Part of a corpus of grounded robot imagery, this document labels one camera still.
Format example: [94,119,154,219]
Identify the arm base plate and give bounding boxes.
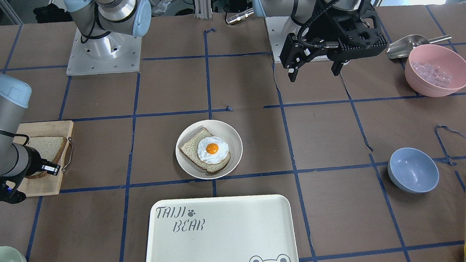
[265,16,300,64]
[66,30,142,76]

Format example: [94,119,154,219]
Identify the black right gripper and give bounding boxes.
[0,146,61,204]

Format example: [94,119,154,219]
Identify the blue bowl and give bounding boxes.
[387,148,440,194]

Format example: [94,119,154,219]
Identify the pink bowl with ice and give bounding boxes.
[405,44,466,98]

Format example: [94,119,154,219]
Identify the bread slice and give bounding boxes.
[179,127,231,175]
[26,136,68,179]

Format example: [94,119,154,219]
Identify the metal scoop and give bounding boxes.
[386,34,452,60]

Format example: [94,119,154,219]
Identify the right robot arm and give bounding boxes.
[0,0,152,204]

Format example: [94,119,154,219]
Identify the fried egg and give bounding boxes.
[197,136,230,165]

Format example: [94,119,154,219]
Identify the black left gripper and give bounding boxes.
[279,0,388,83]

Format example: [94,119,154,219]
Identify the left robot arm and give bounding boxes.
[252,0,388,82]

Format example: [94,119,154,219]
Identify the wooden cutting board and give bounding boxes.
[17,120,74,197]

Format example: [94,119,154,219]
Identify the cream round plate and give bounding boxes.
[175,119,243,180]

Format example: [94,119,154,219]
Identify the cream bear serving tray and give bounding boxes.
[146,194,299,262]

